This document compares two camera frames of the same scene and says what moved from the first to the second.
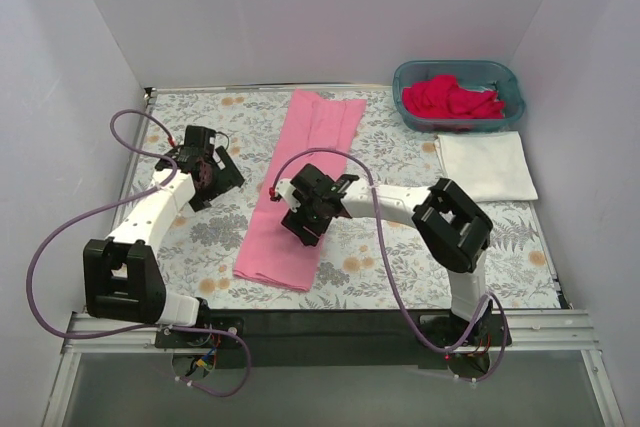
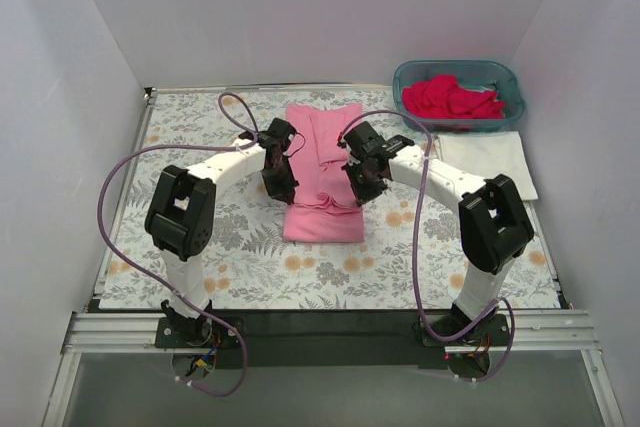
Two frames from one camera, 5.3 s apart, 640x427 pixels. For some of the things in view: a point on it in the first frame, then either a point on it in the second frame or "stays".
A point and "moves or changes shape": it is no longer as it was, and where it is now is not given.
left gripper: (223, 178) to (275, 173)
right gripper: (302, 222) to (365, 177)
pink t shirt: (317, 129) moves or changes shape
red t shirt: (442, 96) stays
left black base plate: (191, 339) stays
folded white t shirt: (488, 167) stays
